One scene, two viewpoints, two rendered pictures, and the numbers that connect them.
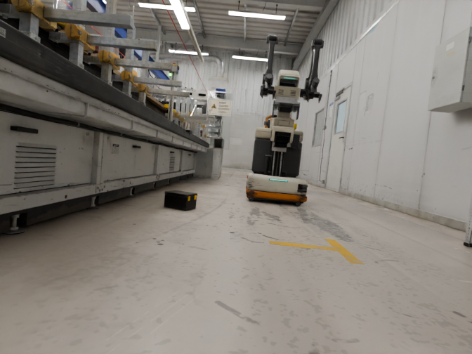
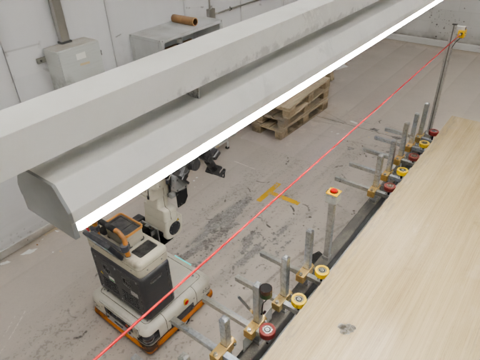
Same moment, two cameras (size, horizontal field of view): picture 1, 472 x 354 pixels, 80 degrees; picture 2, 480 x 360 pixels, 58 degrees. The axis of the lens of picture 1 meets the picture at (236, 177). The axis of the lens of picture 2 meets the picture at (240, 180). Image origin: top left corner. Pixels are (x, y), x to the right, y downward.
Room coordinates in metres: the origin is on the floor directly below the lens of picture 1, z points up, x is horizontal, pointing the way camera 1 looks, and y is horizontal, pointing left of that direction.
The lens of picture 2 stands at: (4.54, 1.46, 2.67)
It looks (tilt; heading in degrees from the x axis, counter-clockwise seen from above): 34 degrees down; 218
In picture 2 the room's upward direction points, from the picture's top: 2 degrees counter-clockwise
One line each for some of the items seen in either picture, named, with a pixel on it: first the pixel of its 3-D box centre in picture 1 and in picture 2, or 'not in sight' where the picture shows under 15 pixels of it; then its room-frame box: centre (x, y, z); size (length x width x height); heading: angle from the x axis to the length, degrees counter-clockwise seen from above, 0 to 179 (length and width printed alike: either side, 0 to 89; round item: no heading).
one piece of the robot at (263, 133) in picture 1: (277, 149); (134, 260); (3.29, -0.45, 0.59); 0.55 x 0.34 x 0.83; 89
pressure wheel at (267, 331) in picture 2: not in sight; (267, 336); (3.43, 0.74, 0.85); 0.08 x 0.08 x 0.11
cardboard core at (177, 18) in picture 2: not in sight; (183, 19); (1.24, -1.73, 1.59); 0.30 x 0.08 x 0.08; 89
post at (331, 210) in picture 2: (171, 97); (329, 230); (2.63, 0.66, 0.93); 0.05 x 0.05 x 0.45; 89
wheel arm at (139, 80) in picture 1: (145, 81); (375, 172); (1.68, 0.59, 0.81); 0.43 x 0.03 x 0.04; 89
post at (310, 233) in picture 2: (177, 108); (307, 261); (2.89, 0.66, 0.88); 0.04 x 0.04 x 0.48; 89
